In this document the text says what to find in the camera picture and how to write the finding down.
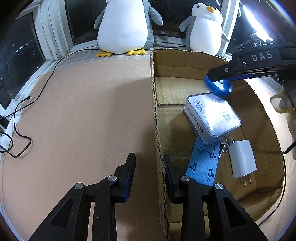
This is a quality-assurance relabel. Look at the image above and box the white window frame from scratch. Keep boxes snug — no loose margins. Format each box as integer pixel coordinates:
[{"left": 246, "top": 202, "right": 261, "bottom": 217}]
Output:
[{"left": 32, "top": 0, "right": 73, "bottom": 61}]

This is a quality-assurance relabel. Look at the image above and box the gloved hand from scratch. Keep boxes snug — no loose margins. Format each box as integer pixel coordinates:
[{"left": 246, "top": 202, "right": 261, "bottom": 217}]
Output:
[{"left": 270, "top": 80, "right": 295, "bottom": 140}]

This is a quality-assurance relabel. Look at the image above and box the large plush penguin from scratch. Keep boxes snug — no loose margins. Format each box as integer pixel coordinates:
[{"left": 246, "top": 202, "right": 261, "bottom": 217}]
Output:
[{"left": 94, "top": 0, "right": 163, "bottom": 57}]

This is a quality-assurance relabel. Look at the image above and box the open cardboard box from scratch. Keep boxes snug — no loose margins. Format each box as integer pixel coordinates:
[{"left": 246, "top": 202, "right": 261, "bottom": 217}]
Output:
[{"left": 151, "top": 49, "right": 289, "bottom": 240}]

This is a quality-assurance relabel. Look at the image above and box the white boxed device package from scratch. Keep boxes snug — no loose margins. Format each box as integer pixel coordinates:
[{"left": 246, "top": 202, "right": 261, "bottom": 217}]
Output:
[{"left": 183, "top": 93, "right": 242, "bottom": 145}]

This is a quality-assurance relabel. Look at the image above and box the black light stand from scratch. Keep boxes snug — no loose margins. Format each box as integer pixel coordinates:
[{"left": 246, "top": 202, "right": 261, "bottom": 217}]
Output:
[{"left": 235, "top": 34, "right": 274, "bottom": 51}]

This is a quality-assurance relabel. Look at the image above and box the white wall charger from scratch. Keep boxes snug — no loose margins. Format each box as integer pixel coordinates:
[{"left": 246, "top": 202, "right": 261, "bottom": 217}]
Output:
[{"left": 228, "top": 140, "right": 257, "bottom": 187}]

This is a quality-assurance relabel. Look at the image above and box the small plush penguin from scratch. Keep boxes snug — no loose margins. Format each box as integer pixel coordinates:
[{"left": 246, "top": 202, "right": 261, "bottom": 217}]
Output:
[{"left": 179, "top": 3, "right": 230, "bottom": 56}]

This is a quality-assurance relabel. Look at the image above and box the white ring light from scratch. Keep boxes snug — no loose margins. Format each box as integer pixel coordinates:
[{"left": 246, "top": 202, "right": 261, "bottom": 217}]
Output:
[{"left": 243, "top": 5, "right": 274, "bottom": 43}]

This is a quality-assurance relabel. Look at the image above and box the black cable right side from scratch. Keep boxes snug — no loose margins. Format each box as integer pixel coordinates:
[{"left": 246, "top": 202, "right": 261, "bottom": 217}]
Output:
[{"left": 256, "top": 139, "right": 296, "bottom": 227}]

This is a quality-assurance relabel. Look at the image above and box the black cable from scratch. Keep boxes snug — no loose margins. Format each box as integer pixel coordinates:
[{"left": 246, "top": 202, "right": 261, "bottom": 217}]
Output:
[
  {"left": 256, "top": 139, "right": 296, "bottom": 227},
  {"left": 0, "top": 48, "right": 100, "bottom": 159}
]

